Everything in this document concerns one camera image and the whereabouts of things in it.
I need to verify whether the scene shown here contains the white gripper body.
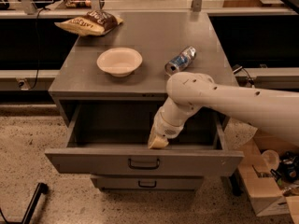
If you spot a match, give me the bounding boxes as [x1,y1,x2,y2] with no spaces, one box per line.
[151,106,184,139]

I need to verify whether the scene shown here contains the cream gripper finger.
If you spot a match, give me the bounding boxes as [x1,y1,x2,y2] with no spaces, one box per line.
[148,132,169,149]

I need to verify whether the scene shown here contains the grey top drawer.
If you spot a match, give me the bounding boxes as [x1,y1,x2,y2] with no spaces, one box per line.
[45,102,243,176]

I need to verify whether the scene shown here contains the grey drawer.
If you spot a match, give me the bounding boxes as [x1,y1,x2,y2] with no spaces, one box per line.
[45,102,243,176]
[91,175,204,190]

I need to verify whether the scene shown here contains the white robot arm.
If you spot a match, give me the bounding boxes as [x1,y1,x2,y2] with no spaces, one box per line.
[148,72,299,148]

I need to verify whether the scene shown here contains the grey bottom drawer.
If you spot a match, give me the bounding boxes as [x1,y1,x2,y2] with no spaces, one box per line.
[91,175,204,190]

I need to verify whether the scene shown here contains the grey metal drawer cabinet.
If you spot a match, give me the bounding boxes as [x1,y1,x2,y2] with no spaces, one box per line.
[48,10,243,192]

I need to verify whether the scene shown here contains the crushed blue soda can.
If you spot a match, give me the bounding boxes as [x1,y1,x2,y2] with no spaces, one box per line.
[164,46,196,76]

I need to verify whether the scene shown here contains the white paper bowl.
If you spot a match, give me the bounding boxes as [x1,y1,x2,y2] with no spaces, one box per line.
[96,48,143,77]

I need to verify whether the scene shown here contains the black table leg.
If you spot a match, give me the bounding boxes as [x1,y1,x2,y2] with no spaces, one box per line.
[229,175,242,196]

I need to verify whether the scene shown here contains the clear plastic cup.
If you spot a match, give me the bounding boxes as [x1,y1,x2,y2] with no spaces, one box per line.
[262,149,280,170]

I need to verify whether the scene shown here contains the cardboard box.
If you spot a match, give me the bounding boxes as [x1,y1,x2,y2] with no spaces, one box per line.
[237,131,299,224]

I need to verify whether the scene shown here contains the brown snack bag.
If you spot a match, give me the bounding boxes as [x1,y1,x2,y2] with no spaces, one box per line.
[84,10,123,33]

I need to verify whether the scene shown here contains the black stand leg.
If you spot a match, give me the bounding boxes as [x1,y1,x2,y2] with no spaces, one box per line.
[0,182,49,224]

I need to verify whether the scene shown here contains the yellow chips bag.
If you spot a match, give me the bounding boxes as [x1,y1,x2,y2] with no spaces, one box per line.
[55,17,105,36]

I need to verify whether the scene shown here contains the dark bottle in box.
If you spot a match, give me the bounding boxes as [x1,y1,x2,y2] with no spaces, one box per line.
[270,151,299,186]

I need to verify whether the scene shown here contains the black cable right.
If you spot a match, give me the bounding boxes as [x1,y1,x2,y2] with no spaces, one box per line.
[232,64,257,89]

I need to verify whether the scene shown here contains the black cable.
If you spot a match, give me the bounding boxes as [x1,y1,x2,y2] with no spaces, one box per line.
[232,64,257,89]
[29,7,50,91]

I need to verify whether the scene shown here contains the black cable left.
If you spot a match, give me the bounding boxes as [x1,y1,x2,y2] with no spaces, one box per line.
[29,7,50,91]

